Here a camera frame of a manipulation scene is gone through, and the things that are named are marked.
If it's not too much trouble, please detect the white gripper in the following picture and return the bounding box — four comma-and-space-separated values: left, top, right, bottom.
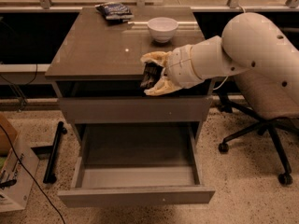
140, 45, 204, 96

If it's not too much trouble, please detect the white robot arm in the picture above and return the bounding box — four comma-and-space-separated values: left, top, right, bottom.
141, 12, 299, 103

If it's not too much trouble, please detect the closed grey upper drawer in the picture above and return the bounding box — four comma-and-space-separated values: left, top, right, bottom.
59, 96, 212, 124

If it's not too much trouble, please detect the grey drawer cabinet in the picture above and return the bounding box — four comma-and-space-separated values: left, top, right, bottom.
46, 7, 212, 140

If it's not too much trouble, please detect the open grey bottom drawer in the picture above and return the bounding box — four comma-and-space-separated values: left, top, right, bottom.
58, 123, 215, 207

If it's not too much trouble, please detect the white ceramic bowl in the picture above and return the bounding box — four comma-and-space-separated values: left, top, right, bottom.
148, 17, 178, 43

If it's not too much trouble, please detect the blue snack bag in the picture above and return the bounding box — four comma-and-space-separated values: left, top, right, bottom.
95, 2, 134, 22

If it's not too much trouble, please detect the brown office chair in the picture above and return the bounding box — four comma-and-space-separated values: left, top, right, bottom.
217, 68, 299, 186

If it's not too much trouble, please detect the black bar on floor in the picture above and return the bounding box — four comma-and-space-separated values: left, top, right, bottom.
43, 121, 67, 184

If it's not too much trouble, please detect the brown cardboard box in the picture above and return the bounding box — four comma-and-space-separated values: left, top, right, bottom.
0, 115, 18, 156

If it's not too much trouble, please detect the white cardboard box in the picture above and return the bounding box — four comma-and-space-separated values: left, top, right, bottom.
0, 134, 39, 213

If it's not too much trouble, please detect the white cable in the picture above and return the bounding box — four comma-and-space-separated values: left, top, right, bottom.
212, 4, 247, 91

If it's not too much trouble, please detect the black cable on floor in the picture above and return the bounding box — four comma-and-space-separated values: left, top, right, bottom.
0, 124, 66, 224

